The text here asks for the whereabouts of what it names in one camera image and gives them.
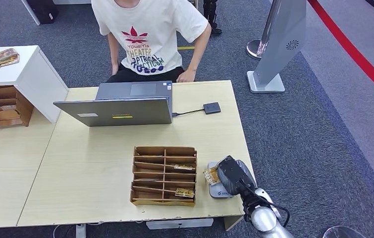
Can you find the white card reader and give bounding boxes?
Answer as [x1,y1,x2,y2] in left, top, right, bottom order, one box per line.
[207,161,234,199]

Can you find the person's left hand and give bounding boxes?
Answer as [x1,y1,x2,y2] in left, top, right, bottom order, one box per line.
[176,69,197,83]

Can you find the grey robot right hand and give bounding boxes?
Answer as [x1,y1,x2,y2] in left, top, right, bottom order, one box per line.
[217,157,257,197]

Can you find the wooden slotted card organizer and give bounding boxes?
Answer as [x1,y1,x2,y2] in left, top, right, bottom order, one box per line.
[129,146,198,207]
[0,86,34,130]

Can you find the white under-desk bar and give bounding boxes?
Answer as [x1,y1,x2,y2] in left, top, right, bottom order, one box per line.
[146,218,214,230]

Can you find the grey kiosk stand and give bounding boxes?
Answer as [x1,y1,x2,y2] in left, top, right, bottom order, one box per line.
[246,0,307,94]

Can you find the small black robot legs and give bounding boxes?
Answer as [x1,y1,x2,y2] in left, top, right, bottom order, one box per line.
[203,0,223,35]

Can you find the thin black device cable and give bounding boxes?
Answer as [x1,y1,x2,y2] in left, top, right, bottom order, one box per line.
[172,108,205,118]

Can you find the white power cable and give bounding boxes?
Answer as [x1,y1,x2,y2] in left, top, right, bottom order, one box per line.
[53,224,76,238]

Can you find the white furniture leg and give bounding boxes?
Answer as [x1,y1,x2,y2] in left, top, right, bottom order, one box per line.
[21,0,41,26]

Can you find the black case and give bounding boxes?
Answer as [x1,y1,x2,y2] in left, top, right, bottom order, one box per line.
[26,0,59,25]

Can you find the translucent round dome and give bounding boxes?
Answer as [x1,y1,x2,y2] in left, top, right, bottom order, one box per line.
[322,226,368,238]

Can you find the wooden desk support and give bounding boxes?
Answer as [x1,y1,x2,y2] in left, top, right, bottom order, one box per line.
[223,215,244,232]

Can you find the white cabinet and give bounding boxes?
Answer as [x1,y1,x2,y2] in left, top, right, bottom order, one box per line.
[0,45,69,124]

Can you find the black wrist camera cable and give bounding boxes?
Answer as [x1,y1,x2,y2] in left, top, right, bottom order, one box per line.
[239,178,291,228]

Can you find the person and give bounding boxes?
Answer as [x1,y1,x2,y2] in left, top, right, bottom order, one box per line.
[91,0,213,83]

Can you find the grey open laptop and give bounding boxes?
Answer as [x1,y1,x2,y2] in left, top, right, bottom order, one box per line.
[53,80,173,127]

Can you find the chrome stanchion post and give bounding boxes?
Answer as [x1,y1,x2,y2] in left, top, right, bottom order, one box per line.
[246,0,282,61]

